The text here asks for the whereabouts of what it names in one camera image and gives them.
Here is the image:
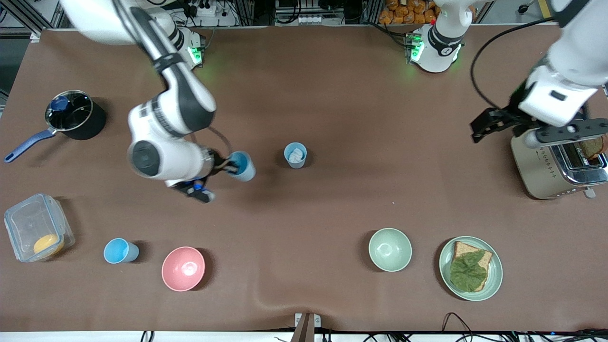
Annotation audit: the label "blue cup holding white paper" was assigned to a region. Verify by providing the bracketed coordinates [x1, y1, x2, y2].
[284, 142, 308, 170]

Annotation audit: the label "pale green bowl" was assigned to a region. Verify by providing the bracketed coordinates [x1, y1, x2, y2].
[368, 228, 413, 273]

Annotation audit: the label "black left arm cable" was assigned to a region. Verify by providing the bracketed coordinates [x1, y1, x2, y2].
[470, 16, 557, 111]

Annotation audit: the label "clear plastic container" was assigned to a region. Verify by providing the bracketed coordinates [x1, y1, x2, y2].
[3, 193, 76, 263]

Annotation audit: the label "black floor cable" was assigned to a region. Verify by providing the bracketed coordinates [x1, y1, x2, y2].
[441, 312, 476, 342]

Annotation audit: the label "black pot with blue handle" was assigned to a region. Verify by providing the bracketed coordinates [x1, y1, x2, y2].
[4, 90, 108, 164]

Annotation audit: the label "aluminium frame profile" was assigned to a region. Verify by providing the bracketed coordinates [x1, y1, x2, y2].
[0, 0, 65, 39]

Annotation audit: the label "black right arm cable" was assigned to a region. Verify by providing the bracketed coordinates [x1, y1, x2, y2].
[208, 125, 234, 153]

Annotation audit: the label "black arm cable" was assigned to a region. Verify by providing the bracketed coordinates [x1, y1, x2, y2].
[470, 16, 557, 111]
[208, 125, 234, 153]

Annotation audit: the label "beige and chrome toaster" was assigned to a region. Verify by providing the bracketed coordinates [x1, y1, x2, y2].
[510, 129, 608, 200]

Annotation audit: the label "orange snack bags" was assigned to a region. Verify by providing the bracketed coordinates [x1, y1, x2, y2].
[378, 0, 441, 25]

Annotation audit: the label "brown bread slice with lettuce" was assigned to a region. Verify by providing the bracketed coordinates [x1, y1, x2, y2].
[450, 241, 494, 292]

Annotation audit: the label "glass lid with blue knob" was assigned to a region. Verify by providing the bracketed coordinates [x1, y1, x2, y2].
[45, 90, 94, 133]

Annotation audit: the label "brown bread slice in toaster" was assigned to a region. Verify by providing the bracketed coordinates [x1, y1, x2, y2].
[581, 136, 607, 160]

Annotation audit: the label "pale green plate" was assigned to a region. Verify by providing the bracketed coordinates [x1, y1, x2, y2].
[438, 236, 504, 302]

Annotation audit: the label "pink bowl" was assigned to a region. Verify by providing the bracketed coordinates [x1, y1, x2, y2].
[161, 246, 206, 292]

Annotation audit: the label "metal table clamp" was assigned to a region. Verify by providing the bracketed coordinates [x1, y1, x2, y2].
[294, 312, 322, 342]

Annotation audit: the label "green lettuce leaf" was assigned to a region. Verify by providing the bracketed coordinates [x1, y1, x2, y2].
[449, 250, 489, 292]

